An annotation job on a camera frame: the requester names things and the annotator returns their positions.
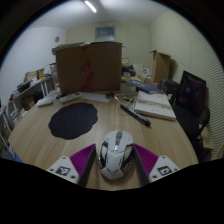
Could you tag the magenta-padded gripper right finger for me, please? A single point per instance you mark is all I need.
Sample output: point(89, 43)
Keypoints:
point(146, 159)

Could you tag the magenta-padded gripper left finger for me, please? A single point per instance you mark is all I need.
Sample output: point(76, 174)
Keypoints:
point(81, 159)

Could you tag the white and grey computer mouse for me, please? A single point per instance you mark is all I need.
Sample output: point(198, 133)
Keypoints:
point(116, 156)

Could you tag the black wavy-edged mouse pad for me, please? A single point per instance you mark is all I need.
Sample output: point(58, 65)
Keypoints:
point(73, 120)

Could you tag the black marker pen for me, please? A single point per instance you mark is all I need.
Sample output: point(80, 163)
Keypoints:
point(135, 115)

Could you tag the white thick book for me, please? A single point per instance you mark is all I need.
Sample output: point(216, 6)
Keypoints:
point(154, 105)

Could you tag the black office chair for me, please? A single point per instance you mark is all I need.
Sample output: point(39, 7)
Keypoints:
point(190, 121)

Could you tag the white remote control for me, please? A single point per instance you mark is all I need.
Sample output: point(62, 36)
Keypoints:
point(70, 97)

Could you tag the white paper sheet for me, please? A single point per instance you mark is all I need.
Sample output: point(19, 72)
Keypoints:
point(96, 97)

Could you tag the small beige flat box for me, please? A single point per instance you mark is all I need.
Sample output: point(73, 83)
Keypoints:
point(45, 102)

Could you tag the small dark binder clip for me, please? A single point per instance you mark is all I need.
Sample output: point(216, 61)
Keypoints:
point(110, 95)

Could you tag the blue book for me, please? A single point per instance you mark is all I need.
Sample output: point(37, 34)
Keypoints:
point(149, 89)

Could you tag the clear plastic container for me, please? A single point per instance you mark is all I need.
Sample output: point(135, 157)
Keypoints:
point(128, 87)

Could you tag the black bag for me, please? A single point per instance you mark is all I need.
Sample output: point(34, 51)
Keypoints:
point(168, 86)

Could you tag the white shelf unit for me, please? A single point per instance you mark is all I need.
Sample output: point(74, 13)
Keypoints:
point(25, 93)

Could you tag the large brown cardboard box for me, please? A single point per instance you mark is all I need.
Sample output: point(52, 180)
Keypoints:
point(88, 68)

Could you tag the small open cardboard box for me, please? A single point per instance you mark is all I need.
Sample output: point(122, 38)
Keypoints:
point(160, 66)

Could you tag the long ceiling light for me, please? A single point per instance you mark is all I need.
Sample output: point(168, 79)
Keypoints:
point(90, 6)

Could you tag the wall window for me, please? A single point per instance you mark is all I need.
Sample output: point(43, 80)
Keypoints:
point(105, 33)

